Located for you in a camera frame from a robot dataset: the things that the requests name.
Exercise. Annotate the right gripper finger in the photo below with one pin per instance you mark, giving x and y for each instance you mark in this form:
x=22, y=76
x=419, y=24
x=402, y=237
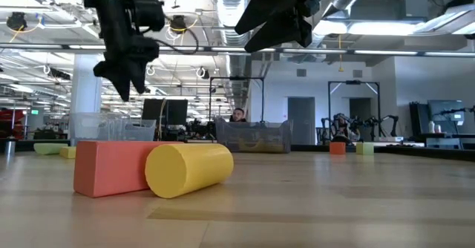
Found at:
x=285, y=32
x=271, y=1

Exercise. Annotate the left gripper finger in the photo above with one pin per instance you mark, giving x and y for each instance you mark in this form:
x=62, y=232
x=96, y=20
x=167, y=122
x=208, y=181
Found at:
x=140, y=79
x=122, y=84

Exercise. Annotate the small yellow block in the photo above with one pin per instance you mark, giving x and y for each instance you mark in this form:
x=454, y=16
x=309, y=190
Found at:
x=69, y=152

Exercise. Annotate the long red block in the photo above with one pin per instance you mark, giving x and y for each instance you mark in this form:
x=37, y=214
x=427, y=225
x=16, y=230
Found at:
x=107, y=170

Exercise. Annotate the green half-round block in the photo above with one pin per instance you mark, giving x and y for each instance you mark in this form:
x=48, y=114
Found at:
x=50, y=148

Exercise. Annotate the yellow cylinder block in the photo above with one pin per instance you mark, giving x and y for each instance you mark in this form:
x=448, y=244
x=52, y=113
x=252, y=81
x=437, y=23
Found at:
x=185, y=170

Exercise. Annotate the red cube block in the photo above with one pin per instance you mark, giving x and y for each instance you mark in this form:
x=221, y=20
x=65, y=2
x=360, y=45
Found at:
x=337, y=148

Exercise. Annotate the small green block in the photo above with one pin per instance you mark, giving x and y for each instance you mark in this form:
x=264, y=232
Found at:
x=364, y=148

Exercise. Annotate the black background robot arm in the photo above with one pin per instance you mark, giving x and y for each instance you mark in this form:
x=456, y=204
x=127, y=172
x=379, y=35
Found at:
x=394, y=125
x=202, y=127

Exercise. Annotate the black computer monitor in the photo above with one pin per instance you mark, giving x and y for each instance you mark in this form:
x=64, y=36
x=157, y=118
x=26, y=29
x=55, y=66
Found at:
x=152, y=110
x=177, y=112

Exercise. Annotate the white building column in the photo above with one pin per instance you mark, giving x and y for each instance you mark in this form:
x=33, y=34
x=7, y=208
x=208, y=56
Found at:
x=85, y=99

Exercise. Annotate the long ceiling light strip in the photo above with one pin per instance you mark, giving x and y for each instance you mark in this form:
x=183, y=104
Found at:
x=386, y=52
x=226, y=49
x=449, y=53
x=326, y=51
x=29, y=46

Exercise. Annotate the clear plastic bin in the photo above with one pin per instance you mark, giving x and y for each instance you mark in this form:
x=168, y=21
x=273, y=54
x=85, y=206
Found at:
x=85, y=129
x=252, y=129

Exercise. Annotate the black ceiling device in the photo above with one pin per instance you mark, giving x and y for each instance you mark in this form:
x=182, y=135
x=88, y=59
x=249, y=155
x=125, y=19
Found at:
x=178, y=23
x=16, y=21

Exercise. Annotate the grey door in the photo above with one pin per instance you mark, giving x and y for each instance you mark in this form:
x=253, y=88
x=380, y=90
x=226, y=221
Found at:
x=361, y=107
x=301, y=121

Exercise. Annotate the person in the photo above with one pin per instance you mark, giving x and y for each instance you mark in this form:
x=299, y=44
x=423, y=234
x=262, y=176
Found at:
x=340, y=129
x=238, y=115

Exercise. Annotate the centre clear plastic bin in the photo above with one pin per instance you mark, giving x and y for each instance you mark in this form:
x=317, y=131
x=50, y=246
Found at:
x=252, y=129

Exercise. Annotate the red cabinet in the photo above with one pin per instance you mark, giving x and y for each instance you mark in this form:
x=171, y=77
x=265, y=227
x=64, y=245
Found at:
x=9, y=121

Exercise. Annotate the silver metal tumbler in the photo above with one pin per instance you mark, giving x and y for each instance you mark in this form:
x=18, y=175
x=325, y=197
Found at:
x=10, y=148

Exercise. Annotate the white bottle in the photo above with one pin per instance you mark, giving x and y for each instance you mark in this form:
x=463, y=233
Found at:
x=431, y=127
x=438, y=128

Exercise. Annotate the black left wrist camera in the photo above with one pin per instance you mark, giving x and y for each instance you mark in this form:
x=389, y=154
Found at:
x=148, y=14

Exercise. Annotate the grey wall vent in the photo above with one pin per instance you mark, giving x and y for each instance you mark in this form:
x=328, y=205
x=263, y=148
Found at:
x=301, y=72
x=357, y=74

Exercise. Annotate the black metal frame stand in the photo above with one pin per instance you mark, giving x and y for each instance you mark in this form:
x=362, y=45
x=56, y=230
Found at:
x=352, y=82

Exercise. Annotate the grey wall monitor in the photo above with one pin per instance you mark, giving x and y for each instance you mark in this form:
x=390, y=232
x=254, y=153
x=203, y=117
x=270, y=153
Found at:
x=443, y=108

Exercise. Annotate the black table frame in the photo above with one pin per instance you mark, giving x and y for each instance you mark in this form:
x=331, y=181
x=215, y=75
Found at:
x=426, y=153

